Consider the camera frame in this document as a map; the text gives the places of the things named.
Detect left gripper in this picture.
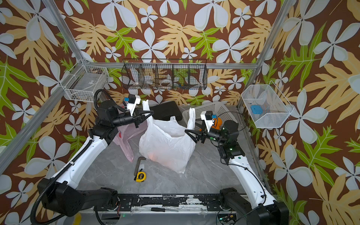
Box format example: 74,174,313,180
111,108,152,129

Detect white plastic bag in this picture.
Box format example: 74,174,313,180
139,108,196,173

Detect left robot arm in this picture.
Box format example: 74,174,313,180
30,89,154,225

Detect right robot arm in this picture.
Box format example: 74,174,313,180
185,120,289,225

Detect black plastic tool case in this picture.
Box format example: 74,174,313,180
150,101,183,122

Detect orange fruit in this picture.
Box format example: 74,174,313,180
212,117,223,130

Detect pink printed plastic bag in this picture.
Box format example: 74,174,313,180
113,121,148,162

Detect white plastic perforated basket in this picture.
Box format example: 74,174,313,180
182,102,238,133

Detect white tape roll in basket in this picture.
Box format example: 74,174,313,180
160,79,173,86

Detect large metal hex key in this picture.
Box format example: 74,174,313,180
134,157,146,176

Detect yellow tape measure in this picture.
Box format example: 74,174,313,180
134,171,147,182

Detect blue object in basket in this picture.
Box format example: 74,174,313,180
250,105,263,114

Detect white mesh basket right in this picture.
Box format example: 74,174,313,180
241,82,294,129

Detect black screwdriver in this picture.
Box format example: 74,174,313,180
151,207,178,212

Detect yellow tape roll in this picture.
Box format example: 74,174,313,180
72,213,82,225

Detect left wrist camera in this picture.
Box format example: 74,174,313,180
123,94,141,116

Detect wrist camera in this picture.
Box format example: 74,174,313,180
123,94,141,116
200,111,217,132

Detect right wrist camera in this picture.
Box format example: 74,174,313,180
200,111,217,132

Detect black wire basket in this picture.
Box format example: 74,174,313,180
121,58,208,90

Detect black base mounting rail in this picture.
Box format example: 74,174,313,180
117,193,230,212

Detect white wire basket left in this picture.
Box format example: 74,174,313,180
61,60,109,102

